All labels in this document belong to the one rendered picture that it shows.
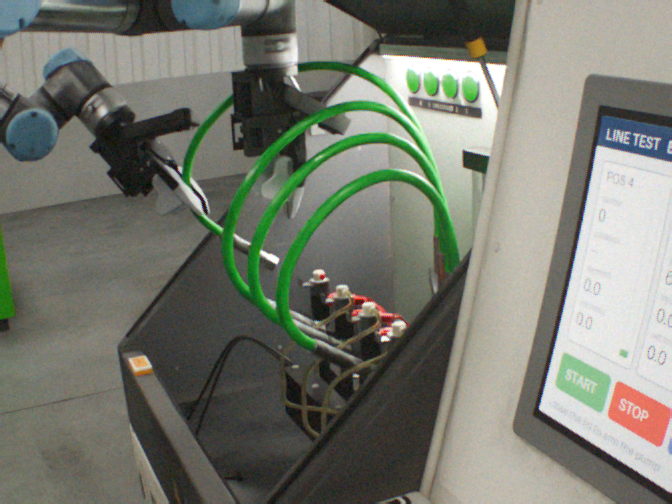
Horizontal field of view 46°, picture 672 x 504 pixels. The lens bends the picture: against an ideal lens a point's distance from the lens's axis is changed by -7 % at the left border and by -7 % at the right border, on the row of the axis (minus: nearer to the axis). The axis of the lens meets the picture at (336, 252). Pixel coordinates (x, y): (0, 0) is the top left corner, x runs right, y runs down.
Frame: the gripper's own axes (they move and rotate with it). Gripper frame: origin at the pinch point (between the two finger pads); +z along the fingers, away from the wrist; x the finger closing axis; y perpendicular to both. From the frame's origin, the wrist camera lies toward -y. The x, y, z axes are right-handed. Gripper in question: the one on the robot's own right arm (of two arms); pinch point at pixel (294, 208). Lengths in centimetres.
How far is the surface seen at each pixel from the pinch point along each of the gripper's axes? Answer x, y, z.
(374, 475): 35.1, 6.3, 22.1
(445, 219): 24.7, -9.2, -2.3
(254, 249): 16.7, 11.7, -0.2
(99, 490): -145, 25, 124
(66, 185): -646, -26, 111
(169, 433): 2.7, 22.3, 28.4
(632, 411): 64, -4, 4
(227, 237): 8.7, 12.5, 0.0
